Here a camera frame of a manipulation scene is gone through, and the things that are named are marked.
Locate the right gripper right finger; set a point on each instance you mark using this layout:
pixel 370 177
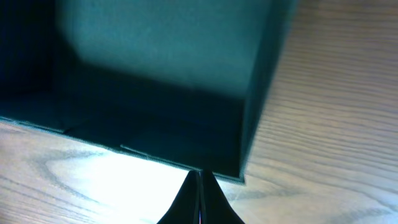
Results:
pixel 215 208

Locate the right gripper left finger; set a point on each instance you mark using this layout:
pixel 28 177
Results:
pixel 185 206

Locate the dark green cardboard box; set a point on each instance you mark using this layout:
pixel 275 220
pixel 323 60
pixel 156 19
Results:
pixel 183 83

